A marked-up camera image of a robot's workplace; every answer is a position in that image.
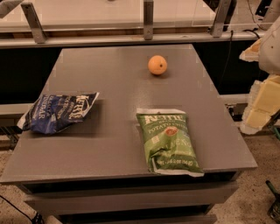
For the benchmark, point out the middle metal rail bracket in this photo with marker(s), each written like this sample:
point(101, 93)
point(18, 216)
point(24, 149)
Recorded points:
point(148, 19)

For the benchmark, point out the metal rail bracket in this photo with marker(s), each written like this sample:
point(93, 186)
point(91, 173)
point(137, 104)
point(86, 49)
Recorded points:
point(33, 22)
point(221, 12)
point(148, 19)

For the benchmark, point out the blue salt vinegar chip bag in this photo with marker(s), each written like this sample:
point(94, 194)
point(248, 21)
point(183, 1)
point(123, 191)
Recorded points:
point(52, 113)

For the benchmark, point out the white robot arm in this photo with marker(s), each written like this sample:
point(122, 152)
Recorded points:
point(269, 52)

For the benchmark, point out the orange fruit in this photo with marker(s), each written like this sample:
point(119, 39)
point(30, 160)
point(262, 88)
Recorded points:
point(157, 65)

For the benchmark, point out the dark tool on floor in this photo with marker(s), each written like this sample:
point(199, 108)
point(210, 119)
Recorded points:
point(274, 210)

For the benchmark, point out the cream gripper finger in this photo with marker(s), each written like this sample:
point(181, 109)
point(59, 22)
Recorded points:
point(263, 103)
point(251, 53)

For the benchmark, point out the left metal rail bracket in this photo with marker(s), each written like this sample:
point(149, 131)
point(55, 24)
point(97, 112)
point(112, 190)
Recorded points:
point(33, 22)

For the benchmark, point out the grey table drawer front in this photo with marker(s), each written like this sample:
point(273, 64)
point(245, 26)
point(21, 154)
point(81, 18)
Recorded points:
point(134, 198)

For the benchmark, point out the green jalapeno chip bag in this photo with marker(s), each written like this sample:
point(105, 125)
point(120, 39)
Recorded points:
point(166, 141)

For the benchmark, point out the right metal rail bracket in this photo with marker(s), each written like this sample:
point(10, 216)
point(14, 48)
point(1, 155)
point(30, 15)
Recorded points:
point(221, 12)

